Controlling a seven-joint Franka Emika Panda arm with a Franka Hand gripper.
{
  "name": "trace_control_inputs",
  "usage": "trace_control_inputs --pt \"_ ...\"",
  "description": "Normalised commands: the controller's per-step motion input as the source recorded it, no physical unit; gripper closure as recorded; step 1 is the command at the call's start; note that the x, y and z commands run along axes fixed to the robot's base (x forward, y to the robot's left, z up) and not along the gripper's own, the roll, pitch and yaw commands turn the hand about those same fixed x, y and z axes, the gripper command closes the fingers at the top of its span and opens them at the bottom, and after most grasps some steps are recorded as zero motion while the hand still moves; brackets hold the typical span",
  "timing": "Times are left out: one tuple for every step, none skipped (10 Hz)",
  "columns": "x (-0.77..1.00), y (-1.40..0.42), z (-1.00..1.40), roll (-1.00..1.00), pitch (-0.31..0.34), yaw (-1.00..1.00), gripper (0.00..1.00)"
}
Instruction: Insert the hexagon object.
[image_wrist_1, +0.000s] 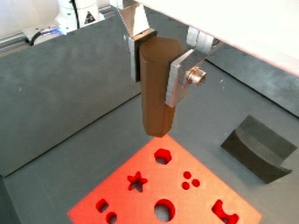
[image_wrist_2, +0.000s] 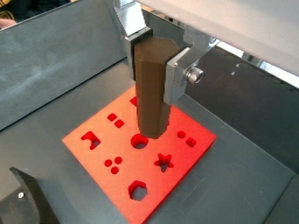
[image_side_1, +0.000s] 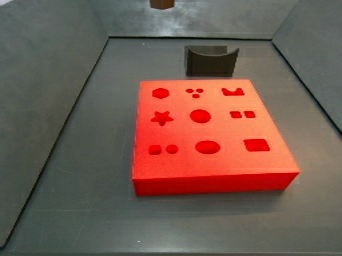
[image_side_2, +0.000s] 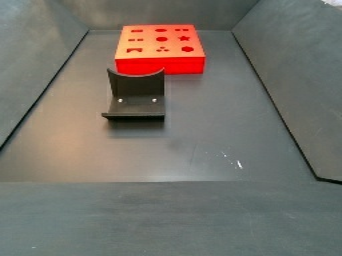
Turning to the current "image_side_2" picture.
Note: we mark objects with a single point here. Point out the black curved holder stand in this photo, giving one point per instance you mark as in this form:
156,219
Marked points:
138,95

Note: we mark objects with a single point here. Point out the red shape sorter block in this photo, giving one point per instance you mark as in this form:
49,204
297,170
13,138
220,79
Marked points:
154,47

